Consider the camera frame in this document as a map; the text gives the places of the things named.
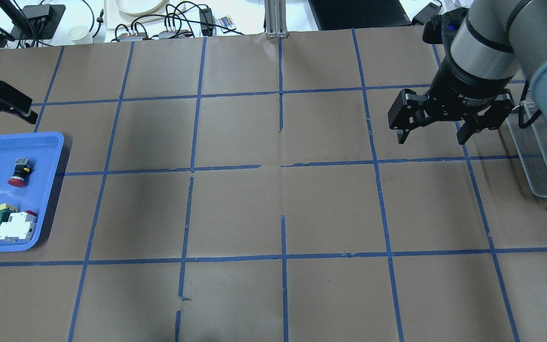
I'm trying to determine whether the wire mesh shelf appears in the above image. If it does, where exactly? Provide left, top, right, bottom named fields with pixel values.
left=506, top=100, right=547, bottom=199

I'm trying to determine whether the red emergency stop button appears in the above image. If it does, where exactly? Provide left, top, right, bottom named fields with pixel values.
left=7, top=158, right=35, bottom=188

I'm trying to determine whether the white circuit breaker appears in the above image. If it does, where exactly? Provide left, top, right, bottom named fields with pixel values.
left=0, top=210, right=37, bottom=242

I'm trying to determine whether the blue plastic tray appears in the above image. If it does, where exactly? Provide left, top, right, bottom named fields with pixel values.
left=0, top=132, right=65, bottom=252

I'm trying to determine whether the black power adapter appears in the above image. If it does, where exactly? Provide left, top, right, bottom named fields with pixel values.
left=199, top=7, right=215, bottom=37

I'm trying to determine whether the black laptop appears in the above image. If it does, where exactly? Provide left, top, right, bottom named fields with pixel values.
left=308, top=0, right=412, bottom=30

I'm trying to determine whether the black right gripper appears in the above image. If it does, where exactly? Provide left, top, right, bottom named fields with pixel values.
left=387, top=66, right=515, bottom=145

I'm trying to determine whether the beige plate on tray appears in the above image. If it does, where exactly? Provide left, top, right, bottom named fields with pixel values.
left=104, top=0, right=171, bottom=31

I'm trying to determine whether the aluminium frame post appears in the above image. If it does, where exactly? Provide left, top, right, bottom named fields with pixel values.
left=264, top=0, right=288, bottom=39

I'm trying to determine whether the white paper cup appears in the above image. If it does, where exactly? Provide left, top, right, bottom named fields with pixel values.
left=68, top=25, right=93, bottom=45

